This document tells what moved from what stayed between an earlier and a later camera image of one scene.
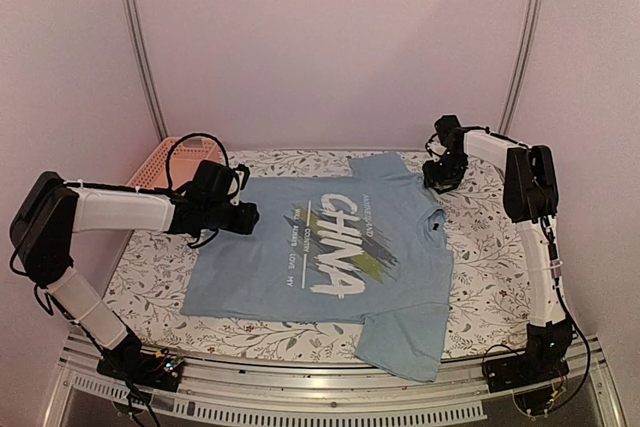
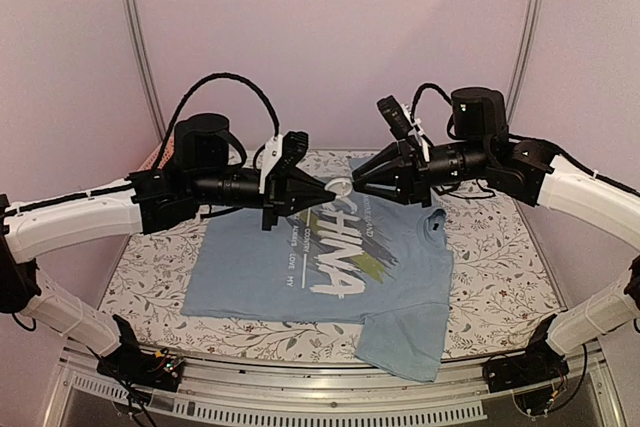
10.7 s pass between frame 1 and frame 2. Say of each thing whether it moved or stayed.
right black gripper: moved
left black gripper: moved
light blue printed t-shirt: stayed
